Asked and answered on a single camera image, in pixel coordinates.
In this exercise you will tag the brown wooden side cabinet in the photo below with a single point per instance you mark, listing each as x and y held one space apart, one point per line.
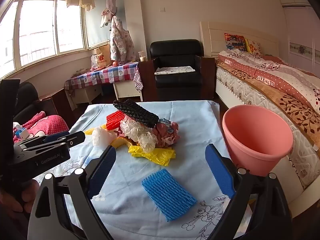
147 80

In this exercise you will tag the pink dotted patchwork quilt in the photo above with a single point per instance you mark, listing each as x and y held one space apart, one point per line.
287 77

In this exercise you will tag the white desk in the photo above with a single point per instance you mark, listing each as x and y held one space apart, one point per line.
125 91

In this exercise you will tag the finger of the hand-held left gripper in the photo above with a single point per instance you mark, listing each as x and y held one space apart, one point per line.
57 136
72 140

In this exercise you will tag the person's left hand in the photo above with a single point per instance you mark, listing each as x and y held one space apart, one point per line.
28 192

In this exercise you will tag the white plastic bag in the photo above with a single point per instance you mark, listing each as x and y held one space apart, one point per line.
94 62

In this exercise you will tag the low brown wooden cabinet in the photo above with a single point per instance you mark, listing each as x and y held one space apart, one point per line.
57 105

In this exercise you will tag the colourful printed pillow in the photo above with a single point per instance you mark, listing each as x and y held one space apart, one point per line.
235 42

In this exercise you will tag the white floral seat cushion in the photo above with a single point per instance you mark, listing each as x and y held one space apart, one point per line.
175 70

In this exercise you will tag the red polka dot cloth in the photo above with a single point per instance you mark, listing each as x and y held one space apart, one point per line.
52 123

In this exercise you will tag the plastic drink cup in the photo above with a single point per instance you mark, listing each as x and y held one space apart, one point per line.
142 56

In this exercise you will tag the brown leaf blanket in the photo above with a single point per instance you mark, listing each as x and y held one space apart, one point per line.
287 105

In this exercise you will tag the light blue floral tablecloth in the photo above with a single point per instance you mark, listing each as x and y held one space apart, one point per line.
190 135

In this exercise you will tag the clear plastic bag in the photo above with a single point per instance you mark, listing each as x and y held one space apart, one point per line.
137 132

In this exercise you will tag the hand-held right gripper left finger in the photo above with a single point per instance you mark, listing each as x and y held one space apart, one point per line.
102 170

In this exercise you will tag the window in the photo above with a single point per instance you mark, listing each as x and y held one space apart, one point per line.
37 30

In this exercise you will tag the brown paper shopping bag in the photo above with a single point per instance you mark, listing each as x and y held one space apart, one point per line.
103 56

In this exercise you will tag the blue foam fruit net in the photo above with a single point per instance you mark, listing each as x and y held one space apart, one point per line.
168 195

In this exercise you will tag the orange yellow peel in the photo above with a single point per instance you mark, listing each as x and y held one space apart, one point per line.
121 143

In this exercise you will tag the yellow plastic bag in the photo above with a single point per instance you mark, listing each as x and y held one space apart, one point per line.
157 156

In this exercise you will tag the black leather armchair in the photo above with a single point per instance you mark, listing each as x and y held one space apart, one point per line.
175 50

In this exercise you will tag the floral padded jacket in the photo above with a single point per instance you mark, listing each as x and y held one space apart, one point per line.
122 42

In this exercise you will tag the white foam wrap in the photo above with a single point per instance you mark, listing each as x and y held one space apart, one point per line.
102 137

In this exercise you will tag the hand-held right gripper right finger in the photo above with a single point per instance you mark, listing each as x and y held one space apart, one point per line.
220 170

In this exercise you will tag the red foam fruit net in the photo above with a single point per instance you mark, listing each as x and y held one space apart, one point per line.
115 121

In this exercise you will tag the white bed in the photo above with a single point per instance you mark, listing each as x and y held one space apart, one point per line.
237 90

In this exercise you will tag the pink plastic bucket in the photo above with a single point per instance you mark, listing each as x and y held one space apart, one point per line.
257 135

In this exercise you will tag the white wardrobe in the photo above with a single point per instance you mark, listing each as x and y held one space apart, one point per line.
302 37

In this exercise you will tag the checkered tablecloth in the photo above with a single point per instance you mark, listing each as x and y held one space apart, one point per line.
112 73

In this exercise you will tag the black foam fruit net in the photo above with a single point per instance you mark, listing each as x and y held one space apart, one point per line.
140 112

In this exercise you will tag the grey roller blind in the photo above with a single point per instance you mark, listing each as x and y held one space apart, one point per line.
100 32

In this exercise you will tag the yellow floral pillow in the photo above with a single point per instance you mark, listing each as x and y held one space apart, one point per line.
253 47

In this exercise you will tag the black leather chair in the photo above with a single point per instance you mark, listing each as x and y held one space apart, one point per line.
27 97

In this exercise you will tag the red apple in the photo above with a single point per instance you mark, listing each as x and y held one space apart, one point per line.
115 63

